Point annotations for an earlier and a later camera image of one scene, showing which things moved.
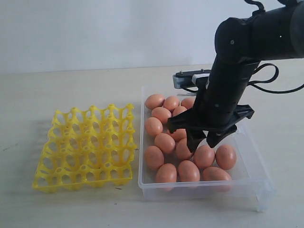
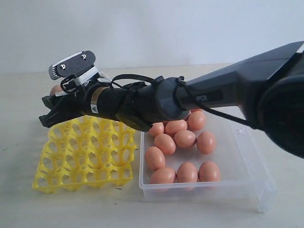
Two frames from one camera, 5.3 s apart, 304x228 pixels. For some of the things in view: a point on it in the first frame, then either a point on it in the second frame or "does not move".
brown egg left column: (153, 126) does not move
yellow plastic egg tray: (86, 147) does not move
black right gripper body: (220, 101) to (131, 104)
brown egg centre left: (165, 142) does not move
